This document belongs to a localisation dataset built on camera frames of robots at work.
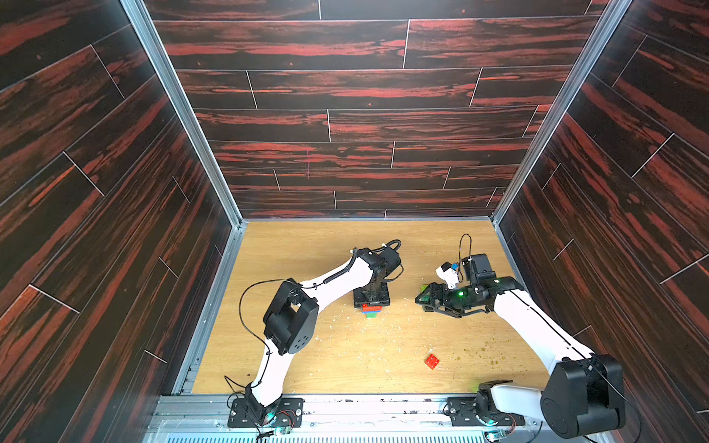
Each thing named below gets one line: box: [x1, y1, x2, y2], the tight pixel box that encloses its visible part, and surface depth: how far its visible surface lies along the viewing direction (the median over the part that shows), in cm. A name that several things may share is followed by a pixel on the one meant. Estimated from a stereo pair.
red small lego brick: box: [423, 353, 441, 371], surface depth 84 cm
